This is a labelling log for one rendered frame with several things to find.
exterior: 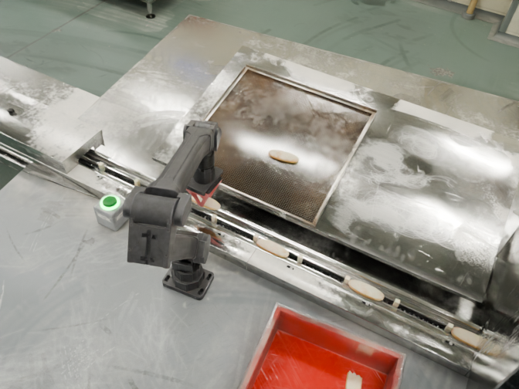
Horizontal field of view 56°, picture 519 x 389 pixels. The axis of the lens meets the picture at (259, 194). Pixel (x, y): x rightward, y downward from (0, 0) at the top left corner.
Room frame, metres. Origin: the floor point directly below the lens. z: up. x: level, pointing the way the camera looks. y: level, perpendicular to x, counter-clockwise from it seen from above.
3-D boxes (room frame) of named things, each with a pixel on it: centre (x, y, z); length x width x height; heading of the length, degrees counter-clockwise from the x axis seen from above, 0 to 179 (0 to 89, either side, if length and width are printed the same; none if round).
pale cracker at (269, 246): (0.82, -0.05, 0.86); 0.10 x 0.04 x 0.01; 66
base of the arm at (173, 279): (0.71, 0.17, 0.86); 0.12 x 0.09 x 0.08; 72
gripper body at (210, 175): (0.92, 0.15, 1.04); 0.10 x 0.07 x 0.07; 156
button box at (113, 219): (0.90, 0.42, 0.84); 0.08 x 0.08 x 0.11; 66
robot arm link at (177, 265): (0.73, 0.18, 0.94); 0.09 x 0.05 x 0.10; 175
